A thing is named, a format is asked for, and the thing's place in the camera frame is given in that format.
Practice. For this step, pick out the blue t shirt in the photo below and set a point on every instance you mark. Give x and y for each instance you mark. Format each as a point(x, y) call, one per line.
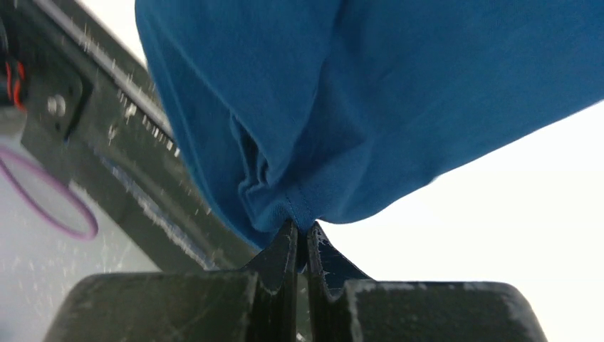
point(333, 110)

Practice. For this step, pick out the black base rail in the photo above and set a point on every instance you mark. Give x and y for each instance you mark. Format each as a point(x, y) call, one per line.
point(94, 120)

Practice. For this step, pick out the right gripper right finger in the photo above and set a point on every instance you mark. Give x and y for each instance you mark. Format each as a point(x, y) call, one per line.
point(347, 305)

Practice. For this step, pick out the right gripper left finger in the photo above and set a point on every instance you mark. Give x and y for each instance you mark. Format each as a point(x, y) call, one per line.
point(254, 303)

